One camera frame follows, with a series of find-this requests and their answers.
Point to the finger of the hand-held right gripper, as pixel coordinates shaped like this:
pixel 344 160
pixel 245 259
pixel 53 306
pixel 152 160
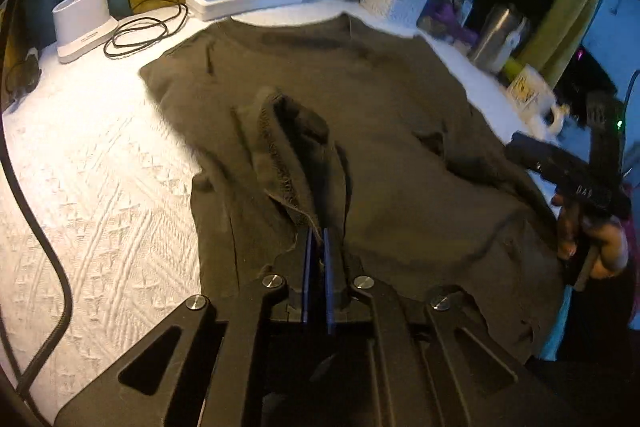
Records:
pixel 532 154

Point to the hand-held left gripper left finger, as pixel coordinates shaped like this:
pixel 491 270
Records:
pixel 306 267

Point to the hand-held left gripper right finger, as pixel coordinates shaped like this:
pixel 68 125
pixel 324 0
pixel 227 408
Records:
pixel 329 267

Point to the dark olive printed shirt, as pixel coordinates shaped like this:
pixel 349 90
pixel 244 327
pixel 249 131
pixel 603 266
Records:
pixel 375 107

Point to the person's right hand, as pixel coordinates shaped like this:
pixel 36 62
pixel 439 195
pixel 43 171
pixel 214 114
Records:
pixel 612 252

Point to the white mug with yellow print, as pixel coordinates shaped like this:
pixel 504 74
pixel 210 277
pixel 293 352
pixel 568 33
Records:
pixel 530 94

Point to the yellow green small object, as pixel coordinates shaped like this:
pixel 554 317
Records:
pixel 511 69

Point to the steel tumbler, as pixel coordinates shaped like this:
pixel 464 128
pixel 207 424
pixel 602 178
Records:
pixel 497 39

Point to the purple cloth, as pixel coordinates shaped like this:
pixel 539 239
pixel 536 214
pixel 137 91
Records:
pixel 462 34

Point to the mottled green pouch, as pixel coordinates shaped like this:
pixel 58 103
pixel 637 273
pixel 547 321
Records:
pixel 431 27

